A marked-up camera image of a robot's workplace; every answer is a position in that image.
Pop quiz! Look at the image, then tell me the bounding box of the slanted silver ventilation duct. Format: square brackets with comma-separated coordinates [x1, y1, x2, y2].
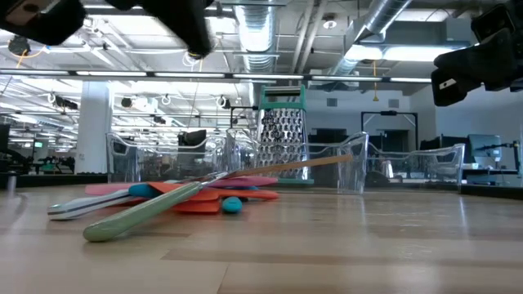
[326, 0, 413, 78]

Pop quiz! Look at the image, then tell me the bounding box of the teal metal box grater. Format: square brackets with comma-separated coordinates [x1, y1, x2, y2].
[256, 84, 315, 185]

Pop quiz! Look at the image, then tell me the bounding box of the black rack frame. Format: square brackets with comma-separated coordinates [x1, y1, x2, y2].
[360, 109, 419, 144]

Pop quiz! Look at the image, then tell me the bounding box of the monitor on arm mount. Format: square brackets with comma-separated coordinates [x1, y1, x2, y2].
[467, 133, 503, 164]

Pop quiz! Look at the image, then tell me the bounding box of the blue silicone spoon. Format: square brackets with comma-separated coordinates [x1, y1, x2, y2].
[127, 183, 163, 199]

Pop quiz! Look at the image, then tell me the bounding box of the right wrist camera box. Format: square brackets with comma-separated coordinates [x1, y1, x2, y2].
[470, 2, 523, 42]

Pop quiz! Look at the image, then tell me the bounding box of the clear plastic bin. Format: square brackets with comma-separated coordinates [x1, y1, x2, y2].
[364, 142, 467, 189]
[225, 127, 369, 195]
[105, 131, 229, 185]

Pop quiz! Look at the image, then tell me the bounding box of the straight silver ventilation duct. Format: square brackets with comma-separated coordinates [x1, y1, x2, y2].
[233, 0, 279, 74]

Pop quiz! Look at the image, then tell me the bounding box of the LED light bar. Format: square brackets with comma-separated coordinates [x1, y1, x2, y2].
[0, 68, 432, 84]

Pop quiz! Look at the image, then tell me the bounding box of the black office chair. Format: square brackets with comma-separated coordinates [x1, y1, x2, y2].
[177, 129, 208, 148]

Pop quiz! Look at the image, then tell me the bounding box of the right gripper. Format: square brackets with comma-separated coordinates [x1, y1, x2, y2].
[431, 16, 523, 107]

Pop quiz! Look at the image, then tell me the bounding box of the white building pillar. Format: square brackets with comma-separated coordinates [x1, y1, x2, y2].
[74, 80, 114, 176]

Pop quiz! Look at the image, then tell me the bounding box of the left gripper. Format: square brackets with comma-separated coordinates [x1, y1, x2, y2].
[0, 0, 87, 46]

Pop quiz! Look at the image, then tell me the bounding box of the green handled knife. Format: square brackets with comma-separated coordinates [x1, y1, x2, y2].
[83, 170, 230, 243]

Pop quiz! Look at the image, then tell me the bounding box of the red spatula wooden handle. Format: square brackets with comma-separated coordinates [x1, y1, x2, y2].
[226, 154, 354, 180]

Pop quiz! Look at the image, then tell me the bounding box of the black round ceiling device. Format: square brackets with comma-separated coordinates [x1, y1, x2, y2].
[7, 34, 33, 57]

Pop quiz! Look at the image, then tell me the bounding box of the orange silicone spatula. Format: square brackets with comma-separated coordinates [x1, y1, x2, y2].
[170, 198, 222, 215]
[145, 181, 281, 203]

